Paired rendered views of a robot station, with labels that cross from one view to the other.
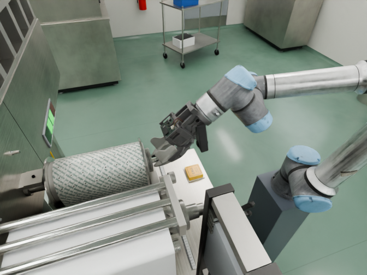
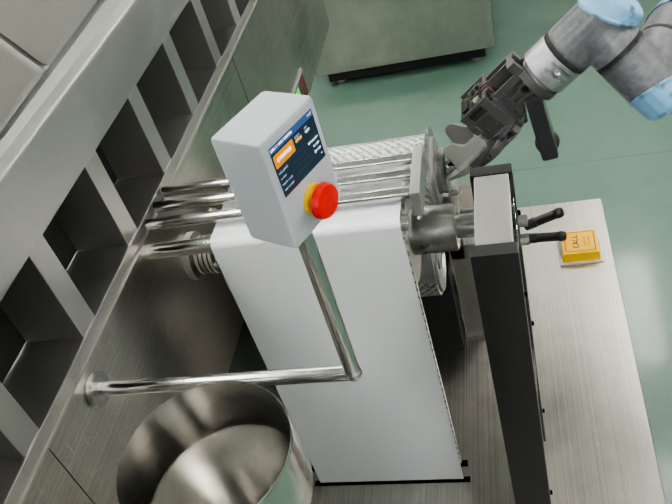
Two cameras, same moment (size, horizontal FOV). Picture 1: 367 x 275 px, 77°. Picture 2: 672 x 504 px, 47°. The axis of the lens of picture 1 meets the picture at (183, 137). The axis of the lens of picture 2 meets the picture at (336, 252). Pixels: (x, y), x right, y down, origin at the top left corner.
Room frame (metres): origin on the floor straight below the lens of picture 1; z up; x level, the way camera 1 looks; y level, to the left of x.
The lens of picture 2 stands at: (-0.47, -0.34, 1.98)
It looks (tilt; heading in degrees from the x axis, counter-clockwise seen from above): 39 degrees down; 37
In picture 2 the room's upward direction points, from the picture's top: 18 degrees counter-clockwise
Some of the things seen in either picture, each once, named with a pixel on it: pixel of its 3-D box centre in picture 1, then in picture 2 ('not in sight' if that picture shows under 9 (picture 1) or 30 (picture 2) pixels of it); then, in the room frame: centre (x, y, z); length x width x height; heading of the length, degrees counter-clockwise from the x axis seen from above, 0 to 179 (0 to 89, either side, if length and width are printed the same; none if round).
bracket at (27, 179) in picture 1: (31, 178); not in sight; (0.38, 0.41, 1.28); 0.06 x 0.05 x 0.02; 108
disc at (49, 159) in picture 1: (54, 181); not in sight; (0.39, 0.36, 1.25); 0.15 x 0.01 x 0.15; 18
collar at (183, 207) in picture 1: (171, 217); (434, 228); (0.24, 0.02, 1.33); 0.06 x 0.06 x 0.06; 18
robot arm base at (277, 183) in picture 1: (290, 179); not in sight; (0.62, -0.48, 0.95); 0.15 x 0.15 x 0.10
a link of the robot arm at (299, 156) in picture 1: (300, 163); not in sight; (0.61, -0.48, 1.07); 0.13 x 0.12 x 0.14; 173
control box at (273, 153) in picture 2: not in sight; (287, 171); (-0.07, -0.02, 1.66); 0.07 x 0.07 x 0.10; 82
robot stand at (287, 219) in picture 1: (264, 230); not in sight; (0.62, -0.48, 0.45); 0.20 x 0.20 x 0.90; 18
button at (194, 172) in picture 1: (193, 172); (579, 245); (0.69, -0.05, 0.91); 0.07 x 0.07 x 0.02; 18
